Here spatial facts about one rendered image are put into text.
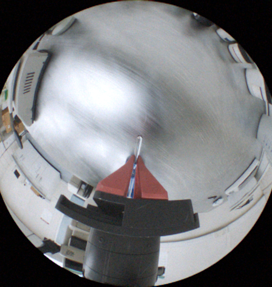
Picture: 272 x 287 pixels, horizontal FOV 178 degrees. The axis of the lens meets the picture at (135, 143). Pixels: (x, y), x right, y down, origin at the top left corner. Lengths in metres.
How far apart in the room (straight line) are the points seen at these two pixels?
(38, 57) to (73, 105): 0.15
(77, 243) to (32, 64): 0.92
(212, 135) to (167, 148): 0.09
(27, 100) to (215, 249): 1.50
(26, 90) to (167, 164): 0.33
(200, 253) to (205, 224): 0.40
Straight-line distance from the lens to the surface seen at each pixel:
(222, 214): 1.19
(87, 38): 0.18
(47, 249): 0.72
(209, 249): 1.29
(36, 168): 2.82
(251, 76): 0.26
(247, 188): 0.83
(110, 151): 0.17
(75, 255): 0.88
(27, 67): 0.22
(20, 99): 0.25
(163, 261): 1.59
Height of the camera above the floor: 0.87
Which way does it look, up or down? 56 degrees down
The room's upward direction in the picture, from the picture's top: 171 degrees counter-clockwise
